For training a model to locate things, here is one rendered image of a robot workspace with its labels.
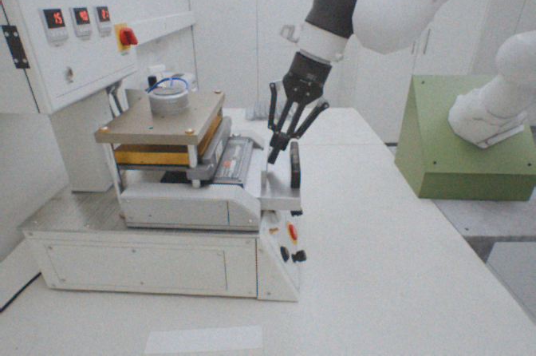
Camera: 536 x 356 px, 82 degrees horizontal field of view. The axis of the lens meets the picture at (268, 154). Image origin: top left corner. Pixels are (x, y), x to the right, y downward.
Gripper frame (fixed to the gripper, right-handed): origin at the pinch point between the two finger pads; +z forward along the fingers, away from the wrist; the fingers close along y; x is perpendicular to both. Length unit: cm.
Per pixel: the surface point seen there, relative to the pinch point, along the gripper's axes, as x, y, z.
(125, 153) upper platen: -10.9, -27.3, 6.7
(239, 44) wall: 242, -39, 24
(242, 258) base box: -17.2, 0.1, 16.4
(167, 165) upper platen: -10.4, -19.3, 6.4
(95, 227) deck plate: -17.4, -28.0, 20.2
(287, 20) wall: 246, -5, -11
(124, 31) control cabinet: 8.4, -39.2, -9.9
